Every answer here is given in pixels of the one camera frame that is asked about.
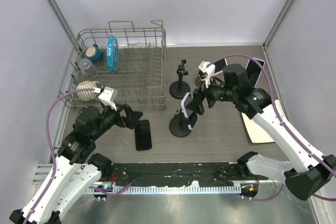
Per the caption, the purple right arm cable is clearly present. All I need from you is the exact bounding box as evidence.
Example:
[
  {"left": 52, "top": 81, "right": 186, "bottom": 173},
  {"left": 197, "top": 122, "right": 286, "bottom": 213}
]
[{"left": 207, "top": 55, "right": 336, "bottom": 202}]

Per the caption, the clear drinking glass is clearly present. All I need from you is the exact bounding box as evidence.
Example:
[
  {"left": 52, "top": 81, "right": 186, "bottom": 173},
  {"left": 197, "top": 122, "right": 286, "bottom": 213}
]
[{"left": 78, "top": 59, "right": 98, "bottom": 78}]

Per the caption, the blue plate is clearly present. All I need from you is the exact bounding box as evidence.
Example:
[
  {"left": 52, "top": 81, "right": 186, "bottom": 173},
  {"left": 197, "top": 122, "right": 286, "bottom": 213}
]
[{"left": 106, "top": 35, "right": 119, "bottom": 72}]

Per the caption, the wooden round phone stand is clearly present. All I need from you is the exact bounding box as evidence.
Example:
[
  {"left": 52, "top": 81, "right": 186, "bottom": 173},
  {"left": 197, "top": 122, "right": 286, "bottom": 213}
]
[{"left": 195, "top": 76, "right": 203, "bottom": 88}]

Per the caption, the lilac case phone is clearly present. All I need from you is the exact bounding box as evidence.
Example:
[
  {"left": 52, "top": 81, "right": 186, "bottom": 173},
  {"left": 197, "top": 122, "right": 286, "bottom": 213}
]
[
  {"left": 181, "top": 92, "right": 198, "bottom": 131},
  {"left": 246, "top": 59, "right": 262, "bottom": 88}
]

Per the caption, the striped white mug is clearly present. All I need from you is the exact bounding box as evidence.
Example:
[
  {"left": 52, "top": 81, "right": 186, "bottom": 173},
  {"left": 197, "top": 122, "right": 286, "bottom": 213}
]
[{"left": 75, "top": 81, "right": 103, "bottom": 102}]

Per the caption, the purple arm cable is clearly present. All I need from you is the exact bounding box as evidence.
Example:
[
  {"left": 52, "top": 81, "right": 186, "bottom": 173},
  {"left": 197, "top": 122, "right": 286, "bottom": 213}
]
[
  {"left": 23, "top": 89, "right": 102, "bottom": 224},
  {"left": 207, "top": 55, "right": 336, "bottom": 202}
]

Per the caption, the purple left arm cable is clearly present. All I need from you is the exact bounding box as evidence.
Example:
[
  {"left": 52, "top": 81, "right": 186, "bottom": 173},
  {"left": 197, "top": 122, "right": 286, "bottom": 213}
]
[{"left": 23, "top": 89, "right": 102, "bottom": 224}]

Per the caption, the white flat board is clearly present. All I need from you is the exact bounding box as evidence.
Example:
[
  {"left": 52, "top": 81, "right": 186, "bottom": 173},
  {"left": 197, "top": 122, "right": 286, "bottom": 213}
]
[{"left": 241, "top": 103, "right": 276, "bottom": 144}]

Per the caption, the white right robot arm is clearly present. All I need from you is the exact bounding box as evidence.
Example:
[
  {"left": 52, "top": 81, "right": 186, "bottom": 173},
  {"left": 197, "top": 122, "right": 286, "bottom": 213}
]
[{"left": 187, "top": 61, "right": 335, "bottom": 200}]

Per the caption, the black phone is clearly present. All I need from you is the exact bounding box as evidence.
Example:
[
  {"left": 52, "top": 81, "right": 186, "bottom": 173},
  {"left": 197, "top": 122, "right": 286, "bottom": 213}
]
[{"left": 134, "top": 120, "right": 152, "bottom": 151}]

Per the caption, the pink case phone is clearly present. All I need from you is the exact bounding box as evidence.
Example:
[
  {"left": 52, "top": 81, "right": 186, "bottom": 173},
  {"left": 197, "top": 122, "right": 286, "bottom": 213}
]
[{"left": 214, "top": 59, "right": 227, "bottom": 75}]

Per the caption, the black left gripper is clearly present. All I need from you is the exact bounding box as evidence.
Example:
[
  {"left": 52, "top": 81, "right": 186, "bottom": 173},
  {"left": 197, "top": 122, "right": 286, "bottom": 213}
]
[{"left": 92, "top": 100, "right": 143, "bottom": 140}]

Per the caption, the grey wire dish rack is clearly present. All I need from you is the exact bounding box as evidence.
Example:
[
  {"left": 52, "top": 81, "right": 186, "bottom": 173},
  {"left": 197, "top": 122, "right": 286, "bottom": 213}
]
[{"left": 59, "top": 20, "right": 166, "bottom": 109}]

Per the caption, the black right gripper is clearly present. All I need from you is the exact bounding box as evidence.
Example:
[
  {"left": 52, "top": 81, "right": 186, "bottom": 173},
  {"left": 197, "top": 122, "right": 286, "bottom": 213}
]
[{"left": 186, "top": 71, "right": 237, "bottom": 115}]

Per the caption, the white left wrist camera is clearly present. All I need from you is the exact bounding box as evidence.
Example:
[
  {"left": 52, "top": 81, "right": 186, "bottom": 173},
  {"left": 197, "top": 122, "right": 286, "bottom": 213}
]
[{"left": 98, "top": 87, "right": 118, "bottom": 111}]

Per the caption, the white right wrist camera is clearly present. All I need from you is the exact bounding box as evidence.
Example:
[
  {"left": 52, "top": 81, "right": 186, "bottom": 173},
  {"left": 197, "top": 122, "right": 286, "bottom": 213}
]
[{"left": 197, "top": 61, "right": 215, "bottom": 88}]

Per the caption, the right aluminium frame post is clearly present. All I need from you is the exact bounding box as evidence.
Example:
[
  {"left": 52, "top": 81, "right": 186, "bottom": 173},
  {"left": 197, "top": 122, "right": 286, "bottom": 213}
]
[{"left": 263, "top": 0, "right": 296, "bottom": 50}]

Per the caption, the white slotted cable duct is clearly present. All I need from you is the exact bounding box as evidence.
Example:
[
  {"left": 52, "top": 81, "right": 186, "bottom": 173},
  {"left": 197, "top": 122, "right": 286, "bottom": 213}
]
[{"left": 81, "top": 184, "right": 242, "bottom": 196}]

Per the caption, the black phone stand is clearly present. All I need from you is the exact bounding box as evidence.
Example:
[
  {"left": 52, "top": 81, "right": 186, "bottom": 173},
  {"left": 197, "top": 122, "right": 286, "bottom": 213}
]
[
  {"left": 169, "top": 109, "right": 191, "bottom": 138},
  {"left": 169, "top": 59, "right": 191, "bottom": 100}
]

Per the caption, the left aluminium frame post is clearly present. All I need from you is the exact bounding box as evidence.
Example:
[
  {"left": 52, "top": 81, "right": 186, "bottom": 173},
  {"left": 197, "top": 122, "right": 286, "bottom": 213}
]
[{"left": 46, "top": 0, "right": 82, "bottom": 52}]

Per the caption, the black front phone stand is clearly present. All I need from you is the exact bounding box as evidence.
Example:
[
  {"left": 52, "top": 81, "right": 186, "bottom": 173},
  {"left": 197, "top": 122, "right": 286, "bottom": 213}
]
[{"left": 169, "top": 59, "right": 191, "bottom": 100}]

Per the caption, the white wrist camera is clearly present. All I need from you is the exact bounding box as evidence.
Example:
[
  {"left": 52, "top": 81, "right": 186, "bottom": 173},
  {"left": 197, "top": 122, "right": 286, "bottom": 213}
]
[
  {"left": 197, "top": 61, "right": 215, "bottom": 88},
  {"left": 98, "top": 87, "right": 118, "bottom": 111}
]

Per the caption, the blue ceramic mug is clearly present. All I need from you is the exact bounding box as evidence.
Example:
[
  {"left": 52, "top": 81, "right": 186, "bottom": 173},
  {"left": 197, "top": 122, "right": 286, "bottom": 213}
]
[{"left": 86, "top": 44, "right": 103, "bottom": 63}]

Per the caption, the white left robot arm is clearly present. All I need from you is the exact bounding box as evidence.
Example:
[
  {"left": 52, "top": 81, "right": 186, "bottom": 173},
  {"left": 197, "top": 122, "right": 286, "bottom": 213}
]
[{"left": 9, "top": 104, "right": 143, "bottom": 223}]

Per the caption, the aluminium frame post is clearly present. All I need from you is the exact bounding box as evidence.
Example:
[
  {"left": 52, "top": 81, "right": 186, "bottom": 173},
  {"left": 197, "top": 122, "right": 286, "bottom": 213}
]
[
  {"left": 46, "top": 0, "right": 82, "bottom": 52},
  {"left": 263, "top": 0, "right": 296, "bottom": 50}
]

